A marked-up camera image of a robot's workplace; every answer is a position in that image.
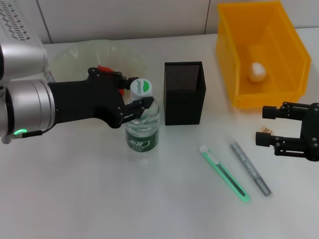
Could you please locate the translucent green fruit plate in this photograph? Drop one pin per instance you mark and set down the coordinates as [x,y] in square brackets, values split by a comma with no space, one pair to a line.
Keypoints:
[74,59]

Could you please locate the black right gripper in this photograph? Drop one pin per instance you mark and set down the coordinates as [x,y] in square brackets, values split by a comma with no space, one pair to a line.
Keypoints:
[312,134]

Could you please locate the black mesh pen holder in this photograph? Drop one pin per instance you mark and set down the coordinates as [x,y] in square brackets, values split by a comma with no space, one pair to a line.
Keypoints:
[184,99]

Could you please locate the left wrist camera housing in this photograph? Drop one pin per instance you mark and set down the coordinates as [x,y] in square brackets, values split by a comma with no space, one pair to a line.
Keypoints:
[20,49]

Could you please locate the white paper ball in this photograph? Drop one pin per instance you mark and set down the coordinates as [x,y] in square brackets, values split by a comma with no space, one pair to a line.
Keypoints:
[257,72]

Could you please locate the tan eraser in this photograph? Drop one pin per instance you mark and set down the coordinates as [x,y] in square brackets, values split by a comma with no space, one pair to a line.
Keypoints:
[266,130]

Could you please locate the grey marker pen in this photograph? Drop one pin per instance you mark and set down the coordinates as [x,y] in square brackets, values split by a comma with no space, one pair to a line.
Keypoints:
[249,166]

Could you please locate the red-orange fruit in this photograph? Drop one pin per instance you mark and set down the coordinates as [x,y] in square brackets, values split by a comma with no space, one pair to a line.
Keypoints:
[104,68]

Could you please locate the green utility knife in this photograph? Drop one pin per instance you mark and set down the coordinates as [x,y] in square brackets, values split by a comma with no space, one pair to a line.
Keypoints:
[224,171]

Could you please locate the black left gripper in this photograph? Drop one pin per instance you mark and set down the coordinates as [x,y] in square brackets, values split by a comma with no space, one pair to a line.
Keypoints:
[82,102]

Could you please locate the yellow plastic bin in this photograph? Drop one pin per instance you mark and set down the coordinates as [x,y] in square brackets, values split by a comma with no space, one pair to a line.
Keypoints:
[279,44]

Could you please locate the clear green-label water bottle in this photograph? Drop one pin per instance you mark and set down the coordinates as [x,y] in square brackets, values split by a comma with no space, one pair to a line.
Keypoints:
[142,134]

